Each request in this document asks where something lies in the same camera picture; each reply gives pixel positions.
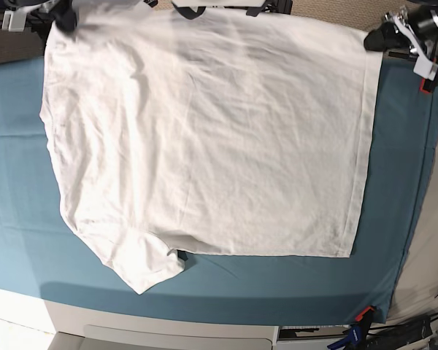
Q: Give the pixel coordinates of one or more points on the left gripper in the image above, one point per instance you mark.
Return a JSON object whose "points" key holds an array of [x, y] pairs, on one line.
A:
{"points": [[406, 32]]}

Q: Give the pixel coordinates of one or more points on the white T-shirt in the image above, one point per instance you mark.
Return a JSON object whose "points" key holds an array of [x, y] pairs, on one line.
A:
{"points": [[223, 135]]}

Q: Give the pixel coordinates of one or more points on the orange black clamp top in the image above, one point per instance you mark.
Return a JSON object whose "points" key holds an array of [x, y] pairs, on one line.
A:
{"points": [[428, 85]]}

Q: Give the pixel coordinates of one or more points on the teal table cloth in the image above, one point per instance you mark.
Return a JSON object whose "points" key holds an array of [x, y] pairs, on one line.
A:
{"points": [[41, 257]]}

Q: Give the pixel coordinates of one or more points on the orange blue clamp bottom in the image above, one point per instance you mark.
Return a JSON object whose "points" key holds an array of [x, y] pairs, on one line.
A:
{"points": [[355, 337]]}

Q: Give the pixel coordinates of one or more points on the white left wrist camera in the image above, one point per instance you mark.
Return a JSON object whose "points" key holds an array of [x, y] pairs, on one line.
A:
{"points": [[425, 68]]}

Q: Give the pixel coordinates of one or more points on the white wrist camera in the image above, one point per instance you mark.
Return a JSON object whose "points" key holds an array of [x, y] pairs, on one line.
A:
{"points": [[14, 20], [425, 68]]}

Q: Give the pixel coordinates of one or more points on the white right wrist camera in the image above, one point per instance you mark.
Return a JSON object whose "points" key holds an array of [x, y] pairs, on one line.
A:
{"points": [[14, 20]]}

